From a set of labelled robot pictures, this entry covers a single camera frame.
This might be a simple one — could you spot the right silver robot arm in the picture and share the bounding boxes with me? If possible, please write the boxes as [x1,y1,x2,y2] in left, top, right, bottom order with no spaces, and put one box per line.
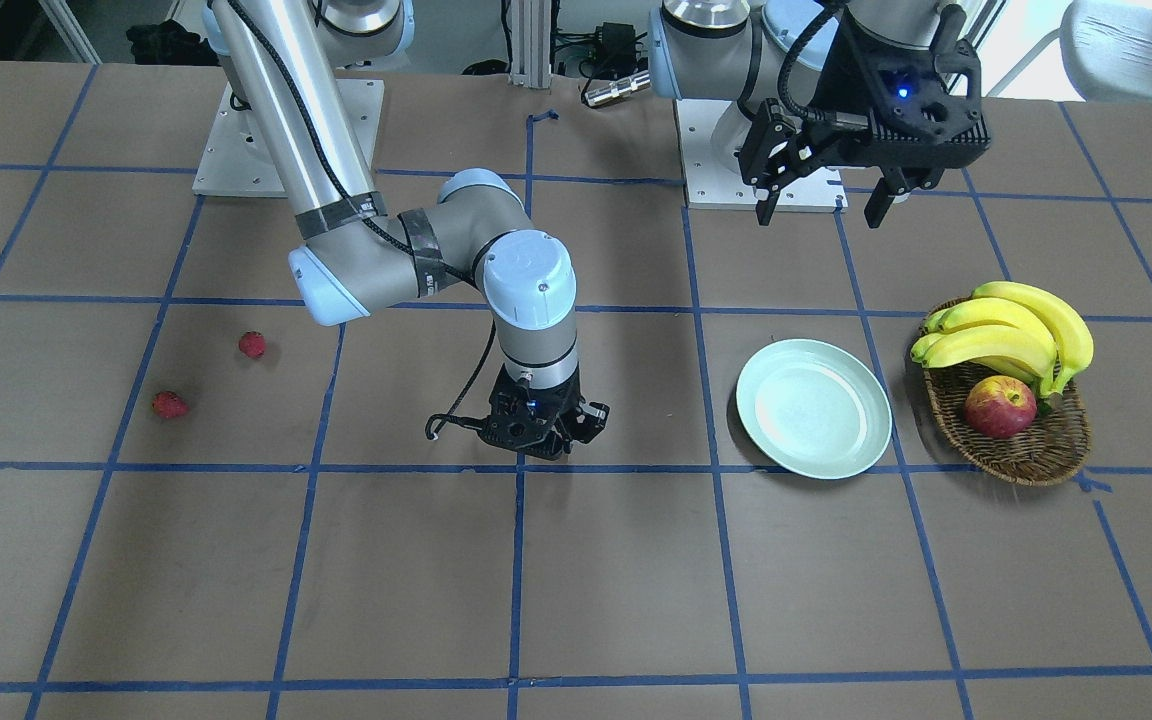
[206,1,609,460]

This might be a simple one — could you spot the yellow banana bunch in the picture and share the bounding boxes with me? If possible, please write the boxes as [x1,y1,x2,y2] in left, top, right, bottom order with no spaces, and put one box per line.
[910,281,1096,400]

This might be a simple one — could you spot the silver metal cylinder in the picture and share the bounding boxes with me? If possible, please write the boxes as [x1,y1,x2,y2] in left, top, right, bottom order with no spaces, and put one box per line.
[581,70,652,109]

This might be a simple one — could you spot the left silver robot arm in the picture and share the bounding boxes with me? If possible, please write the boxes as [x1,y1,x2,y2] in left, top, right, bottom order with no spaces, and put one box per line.
[649,1,992,228]

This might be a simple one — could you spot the light green plate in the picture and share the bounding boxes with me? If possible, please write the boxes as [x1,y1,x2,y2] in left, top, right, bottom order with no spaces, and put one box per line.
[735,338,893,480]

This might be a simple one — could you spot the red strawberry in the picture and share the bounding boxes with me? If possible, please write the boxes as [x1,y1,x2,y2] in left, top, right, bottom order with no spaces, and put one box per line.
[236,331,268,359]
[151,391,189,420]

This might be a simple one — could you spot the black power adapter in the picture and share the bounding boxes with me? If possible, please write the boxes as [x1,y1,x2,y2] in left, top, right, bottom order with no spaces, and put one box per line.
[591,22,637,76]

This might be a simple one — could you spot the brown wicker basket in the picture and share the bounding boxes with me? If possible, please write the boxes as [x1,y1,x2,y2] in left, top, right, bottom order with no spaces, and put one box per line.
[918,297,1093,488]

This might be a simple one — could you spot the red apple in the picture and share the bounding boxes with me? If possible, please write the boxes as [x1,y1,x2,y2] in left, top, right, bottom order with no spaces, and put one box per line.
[963,376,1038,439]

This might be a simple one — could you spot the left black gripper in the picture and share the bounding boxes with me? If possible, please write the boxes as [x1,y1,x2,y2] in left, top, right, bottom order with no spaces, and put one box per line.
[736,6,992,229]

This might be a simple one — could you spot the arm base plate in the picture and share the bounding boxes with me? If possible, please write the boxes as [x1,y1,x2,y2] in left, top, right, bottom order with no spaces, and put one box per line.
[192,78,385,199]
[675,99,849,213]

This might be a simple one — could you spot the grey chair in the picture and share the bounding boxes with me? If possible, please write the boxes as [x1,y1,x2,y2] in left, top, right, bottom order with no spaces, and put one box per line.
[1056,1,1152,104]

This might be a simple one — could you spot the aluminium frame post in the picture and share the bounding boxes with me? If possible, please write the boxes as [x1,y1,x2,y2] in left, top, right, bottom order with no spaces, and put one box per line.
[505,0,556,90]

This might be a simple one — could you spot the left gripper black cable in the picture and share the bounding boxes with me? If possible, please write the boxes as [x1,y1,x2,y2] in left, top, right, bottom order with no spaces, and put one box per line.
[776,0,877,127]

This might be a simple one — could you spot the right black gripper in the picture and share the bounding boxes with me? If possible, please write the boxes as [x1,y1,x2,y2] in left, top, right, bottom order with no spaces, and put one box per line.
[476,369,611,460]

